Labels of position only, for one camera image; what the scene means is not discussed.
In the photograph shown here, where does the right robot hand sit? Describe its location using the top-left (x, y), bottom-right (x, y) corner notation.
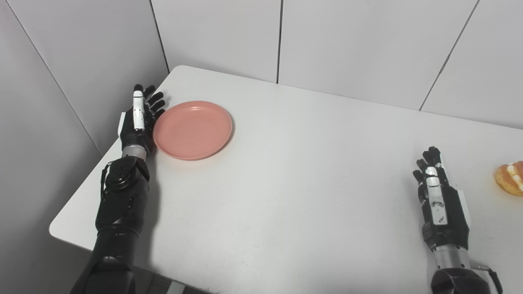
top-left (412, 146), bottom-right (472, 251)

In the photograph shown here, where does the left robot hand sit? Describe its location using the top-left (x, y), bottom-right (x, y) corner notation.
top-left (118, 84), bottom-right (166, 153)

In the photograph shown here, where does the pink plate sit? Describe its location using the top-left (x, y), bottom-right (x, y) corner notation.
top-left (153, 100), bottom-right (233, 161)

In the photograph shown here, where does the cream puff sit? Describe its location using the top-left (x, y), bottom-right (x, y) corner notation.
top-left (494, 160), bottom-right (523, 197)

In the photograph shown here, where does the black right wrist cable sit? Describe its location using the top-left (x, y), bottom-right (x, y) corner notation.
top-left (470, 262), bottom-right (504, 294)

